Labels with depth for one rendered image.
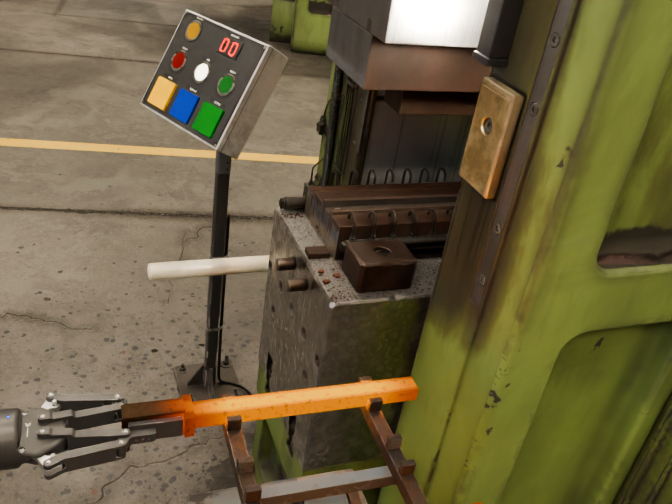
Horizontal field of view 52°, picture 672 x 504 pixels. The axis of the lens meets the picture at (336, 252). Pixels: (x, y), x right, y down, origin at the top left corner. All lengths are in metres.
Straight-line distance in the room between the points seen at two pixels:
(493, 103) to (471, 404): 0.52
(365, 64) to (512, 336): 0.52
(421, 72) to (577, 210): 0.41
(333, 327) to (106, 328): 1.49
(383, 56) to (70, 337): 1.74
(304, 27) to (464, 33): 5.00
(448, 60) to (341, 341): 0.56
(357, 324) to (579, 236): 0.46
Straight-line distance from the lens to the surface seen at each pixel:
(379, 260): 1.29
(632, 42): 0.97
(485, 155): 1.12
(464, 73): 1.33
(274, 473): 1.96
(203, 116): 1.75
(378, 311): 1.31
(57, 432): 0.96
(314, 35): 6.22
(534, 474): 1.55
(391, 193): 1.53
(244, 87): 1.70
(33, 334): 2.67
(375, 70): 1.24
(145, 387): 2.41
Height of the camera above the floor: 1.64
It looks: 31 degrees down
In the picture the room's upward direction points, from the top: 10 degrees clockwise
